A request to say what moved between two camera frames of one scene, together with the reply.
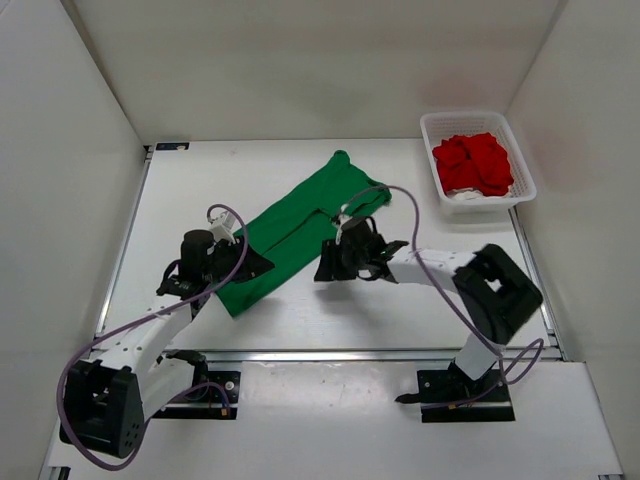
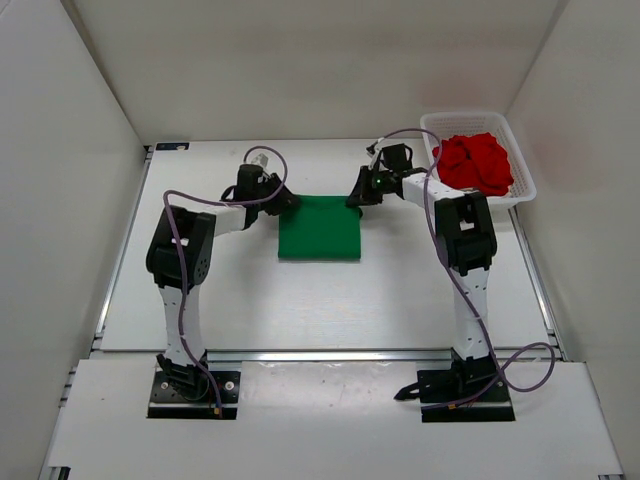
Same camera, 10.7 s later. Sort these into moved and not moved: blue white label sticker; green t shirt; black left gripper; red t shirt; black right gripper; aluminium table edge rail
Moved: black right gripper; green t shirt; black left gripper
Not moved: red t shirt; blue white label sticker; aluminium table edge rail
